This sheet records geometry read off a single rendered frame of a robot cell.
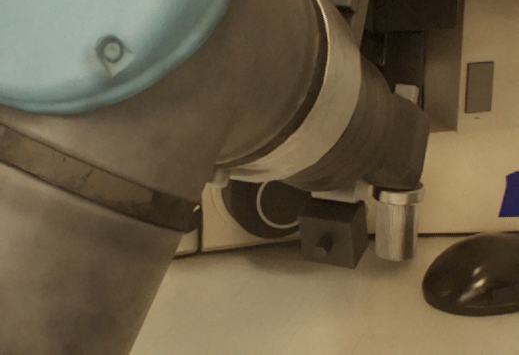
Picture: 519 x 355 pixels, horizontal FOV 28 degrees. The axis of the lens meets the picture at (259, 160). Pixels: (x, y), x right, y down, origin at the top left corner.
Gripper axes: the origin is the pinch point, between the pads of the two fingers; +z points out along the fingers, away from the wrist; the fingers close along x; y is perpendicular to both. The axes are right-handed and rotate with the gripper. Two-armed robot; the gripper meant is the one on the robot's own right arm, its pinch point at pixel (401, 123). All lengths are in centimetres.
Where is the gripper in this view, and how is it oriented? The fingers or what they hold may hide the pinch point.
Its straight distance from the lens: 65.7
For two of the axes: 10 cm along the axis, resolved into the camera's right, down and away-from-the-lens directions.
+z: 3.9, 1.7, 9.0
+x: 9.0, 1.2, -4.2
